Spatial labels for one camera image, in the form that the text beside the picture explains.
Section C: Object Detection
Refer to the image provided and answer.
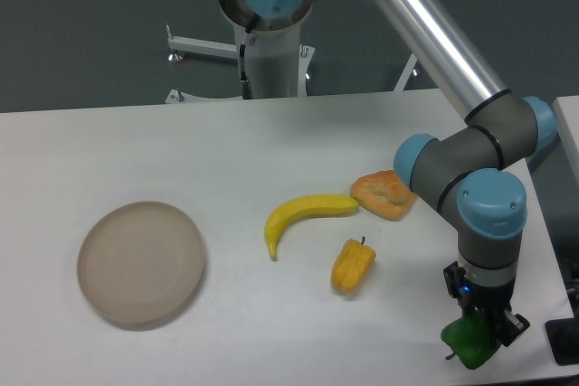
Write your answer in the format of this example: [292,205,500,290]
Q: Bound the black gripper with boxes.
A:
[443,260,530,347]

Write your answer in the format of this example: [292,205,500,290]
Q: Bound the green bell pepper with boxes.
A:
[441,310,500,370]

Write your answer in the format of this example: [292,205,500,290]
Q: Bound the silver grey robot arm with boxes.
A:
[220,0,556,346]

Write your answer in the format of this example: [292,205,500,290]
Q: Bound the yellow bell pepper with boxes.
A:
[330,237,376,294]

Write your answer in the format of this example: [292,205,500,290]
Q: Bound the black device at right edge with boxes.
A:
[545,317,578,366]

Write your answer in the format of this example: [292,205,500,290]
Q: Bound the orange bread pastry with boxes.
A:
[350,170,417,221]

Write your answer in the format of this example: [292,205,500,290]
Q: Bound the yellow banana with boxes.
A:
[263,193,359,261]

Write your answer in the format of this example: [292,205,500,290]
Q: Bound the white side table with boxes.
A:
[554,96,579,179]

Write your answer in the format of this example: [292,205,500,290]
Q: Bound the beige round plate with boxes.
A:
[77,202,206,331]

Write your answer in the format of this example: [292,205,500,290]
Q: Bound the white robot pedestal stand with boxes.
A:
[167,0,427,100]

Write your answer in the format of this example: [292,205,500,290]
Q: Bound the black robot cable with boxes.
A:
[238,13,261,100]

